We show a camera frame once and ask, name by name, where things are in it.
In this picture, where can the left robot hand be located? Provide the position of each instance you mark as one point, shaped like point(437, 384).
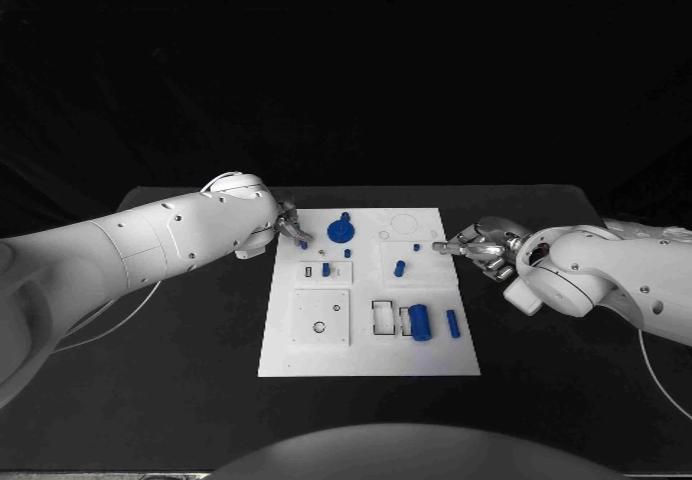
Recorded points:
point(289, 226)

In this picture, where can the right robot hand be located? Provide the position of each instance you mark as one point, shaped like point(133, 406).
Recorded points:
point(487, 243)

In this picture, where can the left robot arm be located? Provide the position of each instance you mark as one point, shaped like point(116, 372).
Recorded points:
point(109, 255)

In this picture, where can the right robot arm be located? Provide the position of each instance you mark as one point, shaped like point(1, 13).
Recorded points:
point(606, 277)

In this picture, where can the white task board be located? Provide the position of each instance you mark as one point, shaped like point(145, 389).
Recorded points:
point(368, 300)

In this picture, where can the blue gear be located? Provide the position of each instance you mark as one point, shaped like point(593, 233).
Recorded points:
point(342, 229)

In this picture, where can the blue short cylinder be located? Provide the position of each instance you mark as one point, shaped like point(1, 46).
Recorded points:
point(400, 268)

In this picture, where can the long thin blue cylinder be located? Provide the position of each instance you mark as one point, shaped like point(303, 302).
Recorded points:
point(453, 323)

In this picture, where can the large blue cylinder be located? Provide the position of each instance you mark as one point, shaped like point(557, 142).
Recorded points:
point(420, 322)

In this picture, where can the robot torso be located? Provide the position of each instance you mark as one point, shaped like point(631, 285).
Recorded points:
point(412, 452)

